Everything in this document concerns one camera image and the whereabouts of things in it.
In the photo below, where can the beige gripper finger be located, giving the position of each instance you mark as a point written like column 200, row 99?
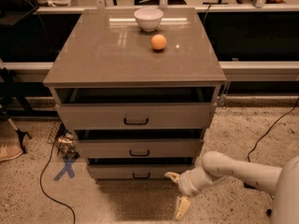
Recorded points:
column 173, row 176
column 182, row 206

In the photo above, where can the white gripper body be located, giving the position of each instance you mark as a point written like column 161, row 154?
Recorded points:
column 186, row 184

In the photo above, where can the grey drawer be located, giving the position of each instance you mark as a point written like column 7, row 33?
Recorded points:
column 127, row 117
column 102, row 172
column 140, row 148

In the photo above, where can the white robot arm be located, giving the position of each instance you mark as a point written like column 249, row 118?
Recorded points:
column 281, row 182

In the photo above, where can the grey drawer cabinet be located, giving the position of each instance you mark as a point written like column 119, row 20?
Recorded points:
column 108, row 59

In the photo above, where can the blue tape cross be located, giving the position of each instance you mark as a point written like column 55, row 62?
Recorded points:
column 68, row 169

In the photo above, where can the shiny crumpled wrapper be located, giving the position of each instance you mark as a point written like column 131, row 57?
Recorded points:
column 65, row 143

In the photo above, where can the orange ball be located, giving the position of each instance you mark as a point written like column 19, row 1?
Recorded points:
column 158, row 42

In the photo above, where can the black tripod leg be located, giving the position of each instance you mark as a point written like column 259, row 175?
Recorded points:
column 18, row 131

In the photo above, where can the white ceramic bowl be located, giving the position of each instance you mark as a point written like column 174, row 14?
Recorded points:
column 148, row 18

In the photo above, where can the shoe at left edge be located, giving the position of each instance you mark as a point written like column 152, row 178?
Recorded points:
column 10, row 152

